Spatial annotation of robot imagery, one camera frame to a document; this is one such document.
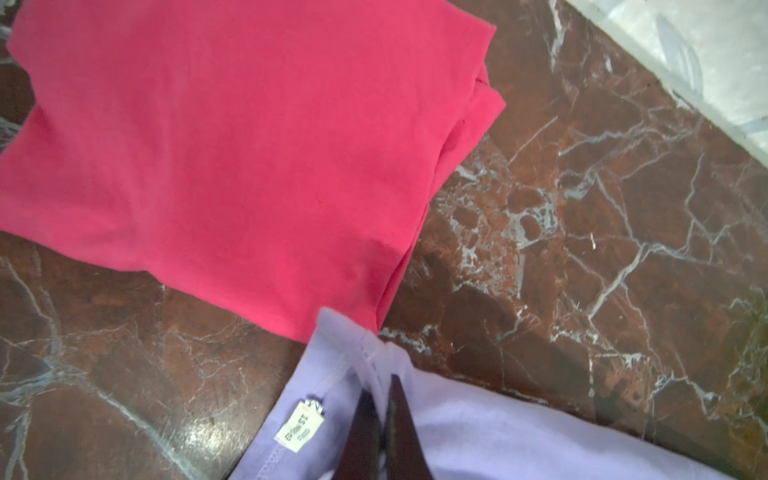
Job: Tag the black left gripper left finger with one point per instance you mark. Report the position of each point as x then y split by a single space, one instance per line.
360 457

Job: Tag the folded magenta t-shirt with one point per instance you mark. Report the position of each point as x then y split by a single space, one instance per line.
270 157

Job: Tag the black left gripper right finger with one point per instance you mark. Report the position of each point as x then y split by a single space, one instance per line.
405 459

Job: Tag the purple printed t-shirt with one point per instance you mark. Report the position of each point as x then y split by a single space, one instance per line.
465 432

